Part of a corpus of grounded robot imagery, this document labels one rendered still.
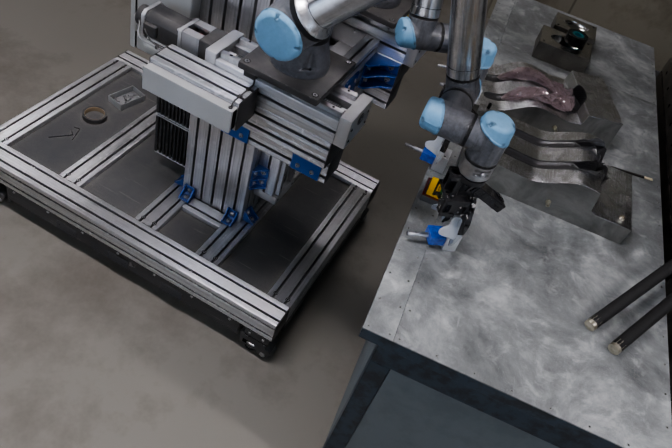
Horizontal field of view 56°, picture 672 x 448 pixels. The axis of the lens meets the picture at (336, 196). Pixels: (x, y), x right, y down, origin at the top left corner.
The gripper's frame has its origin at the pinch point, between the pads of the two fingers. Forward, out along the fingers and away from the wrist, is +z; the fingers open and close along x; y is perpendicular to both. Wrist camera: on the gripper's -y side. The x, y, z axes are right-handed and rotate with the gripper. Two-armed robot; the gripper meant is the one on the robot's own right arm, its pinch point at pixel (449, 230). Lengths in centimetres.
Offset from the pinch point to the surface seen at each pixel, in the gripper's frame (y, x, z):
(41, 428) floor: 98, 12, 85
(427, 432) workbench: 1, 36, 35
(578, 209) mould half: -40.5, -11.1, -0.9
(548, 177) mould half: -31.7, -18.1, -5.1
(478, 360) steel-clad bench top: -0.3, 33.2, 4.6
